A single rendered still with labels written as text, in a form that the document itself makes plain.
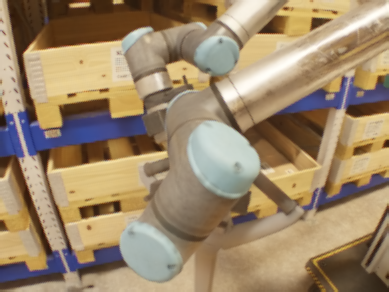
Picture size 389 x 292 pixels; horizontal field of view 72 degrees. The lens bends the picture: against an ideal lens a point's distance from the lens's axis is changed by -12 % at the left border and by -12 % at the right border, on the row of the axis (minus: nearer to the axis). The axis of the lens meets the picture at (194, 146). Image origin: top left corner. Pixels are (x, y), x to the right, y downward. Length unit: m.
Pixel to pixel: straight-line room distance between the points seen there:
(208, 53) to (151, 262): 0.42
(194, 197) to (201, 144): 0.06
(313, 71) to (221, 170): 0.22
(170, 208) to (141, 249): 0.07
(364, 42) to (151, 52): 0.47
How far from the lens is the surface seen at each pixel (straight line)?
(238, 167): 0.32
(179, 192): 0.34
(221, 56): 0.65
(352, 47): 0.48
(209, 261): 0.85
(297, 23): 1.62
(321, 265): 1.94
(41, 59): 1.29
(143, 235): 0.37
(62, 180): 1.52
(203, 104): 0.44
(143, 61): 0.73
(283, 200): 0.70
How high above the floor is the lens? 1.76
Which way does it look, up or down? 31 degrees down
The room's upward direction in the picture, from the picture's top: 1 degrees clockwise
